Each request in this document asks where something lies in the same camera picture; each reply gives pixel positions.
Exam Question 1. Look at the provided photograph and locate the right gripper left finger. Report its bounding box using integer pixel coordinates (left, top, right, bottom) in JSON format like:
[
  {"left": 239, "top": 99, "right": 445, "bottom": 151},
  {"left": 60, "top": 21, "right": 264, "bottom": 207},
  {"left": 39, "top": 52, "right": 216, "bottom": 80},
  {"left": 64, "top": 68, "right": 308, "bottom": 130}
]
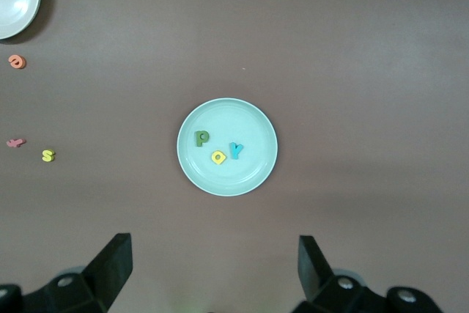
[{"left": 23, "top": 232, "right": 133, "bottom": 313}]

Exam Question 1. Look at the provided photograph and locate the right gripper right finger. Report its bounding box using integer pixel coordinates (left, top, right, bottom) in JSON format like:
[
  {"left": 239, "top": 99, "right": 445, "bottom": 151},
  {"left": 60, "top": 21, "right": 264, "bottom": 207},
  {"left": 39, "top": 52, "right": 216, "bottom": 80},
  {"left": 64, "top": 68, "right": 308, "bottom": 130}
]
[{"left": 292, "top": 235, "right": 388, "bottom": 313}]

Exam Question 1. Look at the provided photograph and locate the teal foam letter y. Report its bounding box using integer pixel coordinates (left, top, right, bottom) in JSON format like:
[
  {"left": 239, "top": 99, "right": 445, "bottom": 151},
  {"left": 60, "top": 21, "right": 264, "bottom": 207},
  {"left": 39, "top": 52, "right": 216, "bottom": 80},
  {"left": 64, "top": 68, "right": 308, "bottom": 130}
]
[{"left": 229, "top": 141, "right": 245, "bottom": 161}]

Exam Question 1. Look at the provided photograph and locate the green foam letter p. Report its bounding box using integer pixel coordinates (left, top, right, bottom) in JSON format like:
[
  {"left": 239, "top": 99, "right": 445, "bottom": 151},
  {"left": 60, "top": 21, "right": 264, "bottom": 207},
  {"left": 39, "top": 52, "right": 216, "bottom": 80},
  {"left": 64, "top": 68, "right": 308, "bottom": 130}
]
[{"left": 193, "top": 130, "right": 211, "bottom": 149}]

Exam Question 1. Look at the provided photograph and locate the pale green plate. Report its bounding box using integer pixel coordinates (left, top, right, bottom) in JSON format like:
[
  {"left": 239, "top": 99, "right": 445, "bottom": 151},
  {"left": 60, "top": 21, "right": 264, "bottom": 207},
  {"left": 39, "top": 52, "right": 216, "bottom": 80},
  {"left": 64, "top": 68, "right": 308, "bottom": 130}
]
[{"left": 176, "top": 97, "right": 279, "bottom": 197}]

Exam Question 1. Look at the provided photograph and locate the brown paper table cover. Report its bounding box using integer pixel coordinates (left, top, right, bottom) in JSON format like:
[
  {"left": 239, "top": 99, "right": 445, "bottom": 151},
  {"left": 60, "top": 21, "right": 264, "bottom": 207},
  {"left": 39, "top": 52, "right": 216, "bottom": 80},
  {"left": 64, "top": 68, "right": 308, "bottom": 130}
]
[{"left": 0, "top": 0, "right": 469, "bottom": 313}]

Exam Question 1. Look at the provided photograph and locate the orange foam letter e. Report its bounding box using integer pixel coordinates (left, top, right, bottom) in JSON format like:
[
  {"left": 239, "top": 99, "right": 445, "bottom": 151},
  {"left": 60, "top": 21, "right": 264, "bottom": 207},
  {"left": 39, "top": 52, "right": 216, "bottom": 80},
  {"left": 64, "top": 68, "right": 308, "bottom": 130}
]
[{"left": 7, "top": 54, "right": 27, "bottom": 70}]

